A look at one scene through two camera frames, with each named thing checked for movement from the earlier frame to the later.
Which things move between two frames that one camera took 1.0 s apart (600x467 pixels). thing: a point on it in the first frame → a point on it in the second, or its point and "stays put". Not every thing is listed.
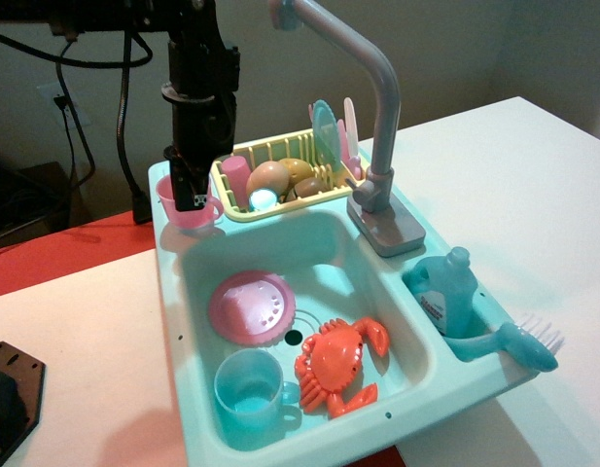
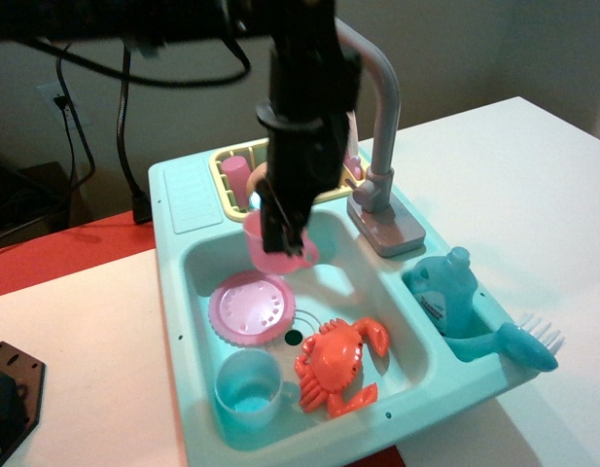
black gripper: (204, 128) → (304, 158)
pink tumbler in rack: (236, 169) stays put
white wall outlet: (51, 91) stays put
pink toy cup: (189, 220) → (276, 263)
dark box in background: (26, 202) stays put
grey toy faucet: (375, 217) stays put
